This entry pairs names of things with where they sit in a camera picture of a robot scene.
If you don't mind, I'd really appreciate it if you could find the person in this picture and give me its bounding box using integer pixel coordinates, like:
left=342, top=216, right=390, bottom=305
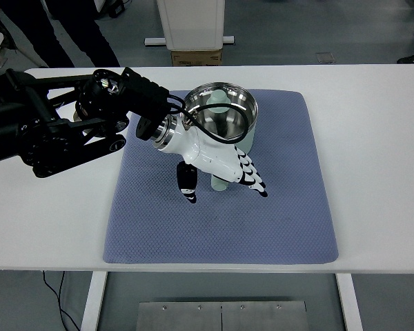
left=0, top=0, right=121, bottom=69

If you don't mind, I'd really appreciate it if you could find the blue quilted mat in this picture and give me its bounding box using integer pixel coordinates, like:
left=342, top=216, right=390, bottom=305
left=101, top=88, right=340, bottom=265

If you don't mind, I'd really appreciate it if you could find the glass lid with green knob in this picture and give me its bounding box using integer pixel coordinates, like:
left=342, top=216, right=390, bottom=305
left=183, top=81, right=259, bottom=142

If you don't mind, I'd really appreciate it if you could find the thin black floor cable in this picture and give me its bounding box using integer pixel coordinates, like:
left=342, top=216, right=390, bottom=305
left=42, top=270, right=81, bottom=331

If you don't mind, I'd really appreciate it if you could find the white table leg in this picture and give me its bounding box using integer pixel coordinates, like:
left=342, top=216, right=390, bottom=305
left=79, top=271, right=108, bottom=331
left=335, top=273, right=364, bottom=331

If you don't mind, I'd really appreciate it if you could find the grey metal plate with screws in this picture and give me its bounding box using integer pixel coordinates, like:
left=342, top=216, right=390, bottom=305
left=137, top=301, right=310, bottom=331

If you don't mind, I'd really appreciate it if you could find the brown cardboard box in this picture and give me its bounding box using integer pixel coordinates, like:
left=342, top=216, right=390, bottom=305
left=170, top=48, right=224, bottom=67

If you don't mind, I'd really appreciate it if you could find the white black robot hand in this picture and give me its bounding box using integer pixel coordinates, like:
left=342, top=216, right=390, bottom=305
left=157, top=124, right=269, bottom=205

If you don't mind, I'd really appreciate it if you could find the white pedestal stand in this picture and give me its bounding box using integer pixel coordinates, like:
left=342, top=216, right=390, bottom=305
left=144, top=0, right=235, bottom=52

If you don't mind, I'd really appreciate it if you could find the green pot with handle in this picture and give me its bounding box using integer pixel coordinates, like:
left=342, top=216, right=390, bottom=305
left=182, top=81, right=259, bottom=192

